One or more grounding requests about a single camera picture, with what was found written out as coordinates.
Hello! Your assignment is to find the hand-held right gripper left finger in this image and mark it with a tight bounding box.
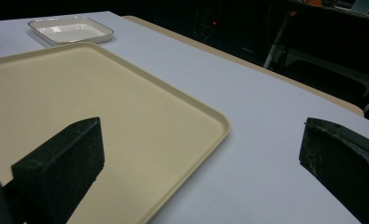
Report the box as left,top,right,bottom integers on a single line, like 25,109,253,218
4,117,106,224

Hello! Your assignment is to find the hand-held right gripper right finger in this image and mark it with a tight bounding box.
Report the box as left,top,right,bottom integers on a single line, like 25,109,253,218
298,117,369,224

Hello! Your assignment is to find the beige plastic tray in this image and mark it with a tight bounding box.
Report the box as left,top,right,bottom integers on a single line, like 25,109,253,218
0,42,232,224

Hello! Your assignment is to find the white square dish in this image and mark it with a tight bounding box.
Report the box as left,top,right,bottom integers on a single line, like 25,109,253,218
27,16,115,47

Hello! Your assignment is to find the metal stand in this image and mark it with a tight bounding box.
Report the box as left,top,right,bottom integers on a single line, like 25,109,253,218
263,10,298,70

